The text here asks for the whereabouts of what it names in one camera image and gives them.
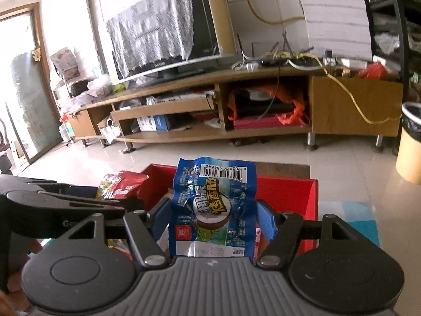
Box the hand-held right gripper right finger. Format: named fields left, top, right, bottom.
left=255, top=198, right=384, bottom=269

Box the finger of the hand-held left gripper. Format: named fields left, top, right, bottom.
left=7, top=190, right=146, bottom=219
left=43, top=184, right=100, bottom=201

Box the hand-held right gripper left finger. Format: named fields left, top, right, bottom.
left=57, top=198, right=173, bottom=268

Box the red cardboard box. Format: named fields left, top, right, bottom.
left=140, top=163, right=319, bottom=258

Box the red yellow snack packet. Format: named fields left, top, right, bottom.
left=107, top=239, right=132, bottom=258

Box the blue snack packet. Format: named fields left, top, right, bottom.
left=169, top=157, right=258, bottom=265

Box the person's left hand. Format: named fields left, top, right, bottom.
left=0, top=239, right=43, bottom=316

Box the white red snack packet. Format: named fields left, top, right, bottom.
left=255, top=227, right=264, bottom=257

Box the white crumpled bag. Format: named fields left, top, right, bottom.
left=99, top=118, right=122, bottom=144

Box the pink flat box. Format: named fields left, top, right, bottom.
left=233, top=115, right=305, bottom=131

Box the blue white carton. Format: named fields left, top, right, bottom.
left=136, top=115, right=172, bottom=131

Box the orange plastic bag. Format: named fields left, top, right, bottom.
left=227, top=86, right=310, bottom=126

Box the wooden tv stand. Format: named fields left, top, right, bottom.
left=66, top=64, right=404, bottom=154

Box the cream trash bin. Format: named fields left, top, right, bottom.
left=395, top=102, right=421, bottom=183

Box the black router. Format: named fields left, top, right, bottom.
left=237, top=33, right=297, bottom=66

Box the white lace cloth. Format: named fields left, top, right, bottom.
left=106, top=0, right=193, bottom=77

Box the black bin liner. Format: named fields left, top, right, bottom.
left=402, top=103, right=421, bottom=135

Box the red plastic bag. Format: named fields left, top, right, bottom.
left=355, top=62, right=390, bottom=80

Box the television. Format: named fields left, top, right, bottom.
left=105, top=0, right=239, bottom=86

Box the white slatted panel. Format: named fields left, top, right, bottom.
left=294, top=0, right=372, bottom=60

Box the black shelf rack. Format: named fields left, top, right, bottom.
left=358, top=0, right=421, bottom=106

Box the wooden door frame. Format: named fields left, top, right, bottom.
left=0, top=3, right=64, bottom=165

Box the yellow cable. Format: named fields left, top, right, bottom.
left=238, top=0, right=400, bottom=124

